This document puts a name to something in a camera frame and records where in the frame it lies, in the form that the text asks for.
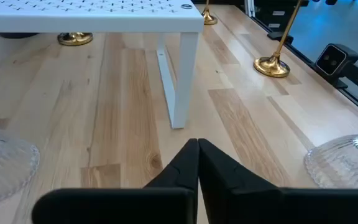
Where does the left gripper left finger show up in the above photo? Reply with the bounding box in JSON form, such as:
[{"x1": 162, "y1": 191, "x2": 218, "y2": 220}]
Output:
[{"x1": 31, "y1": 138, "x2": 200, "y2": 224}]

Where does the black equipment box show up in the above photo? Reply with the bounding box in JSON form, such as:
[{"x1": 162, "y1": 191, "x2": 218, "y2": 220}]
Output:
[{"x1": 253, "y1": 0, "x2": 310, "y2": 31}]

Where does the medium gold candlestick holder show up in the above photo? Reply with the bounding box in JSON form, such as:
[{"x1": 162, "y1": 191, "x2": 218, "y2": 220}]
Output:
[{"x1": 253, "y1": 0, "x2": 304, "y2": 78}]

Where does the black table-level camera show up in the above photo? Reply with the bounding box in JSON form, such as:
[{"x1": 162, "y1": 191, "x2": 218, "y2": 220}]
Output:
[{"x1": 314, "y1": 43, "x2": 358, "y2": 90}]

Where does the clear glass candle holder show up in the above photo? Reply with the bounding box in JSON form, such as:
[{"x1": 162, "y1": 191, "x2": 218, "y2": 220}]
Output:
[
  {"x1": 0, "y1": 125, "x2": 40, "y2": 208},
  {"x1": 303, "y1": 113, "x2": 358, "y2": 189}
]

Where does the short gold candlestick holder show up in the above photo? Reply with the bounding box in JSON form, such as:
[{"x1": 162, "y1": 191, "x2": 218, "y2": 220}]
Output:
[{"x1": 201, "y1": 0, "x2": 219, "y2": 26}]

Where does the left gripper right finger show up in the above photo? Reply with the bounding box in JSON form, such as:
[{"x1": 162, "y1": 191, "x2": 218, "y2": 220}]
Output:
[{"x1": 198, "y1": 138, "x2": 358, "y2": 224}]

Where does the white perforated metal shelf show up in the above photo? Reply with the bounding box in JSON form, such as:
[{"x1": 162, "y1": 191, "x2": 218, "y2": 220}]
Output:
[{"x1": 0, "y1": 0, "x2": 205, "y2": 130}]

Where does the black frame clip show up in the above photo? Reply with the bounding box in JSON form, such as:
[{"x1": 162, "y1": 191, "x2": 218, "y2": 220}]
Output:
[{"x1": 267, "y1": 30, "x2": 294, "y2": 44}]

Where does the tall gold candlestick holder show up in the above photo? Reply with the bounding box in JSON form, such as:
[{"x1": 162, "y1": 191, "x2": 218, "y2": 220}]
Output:
[{"x1": 57, "y1": 32, "x2": 94, "y2": 47}]

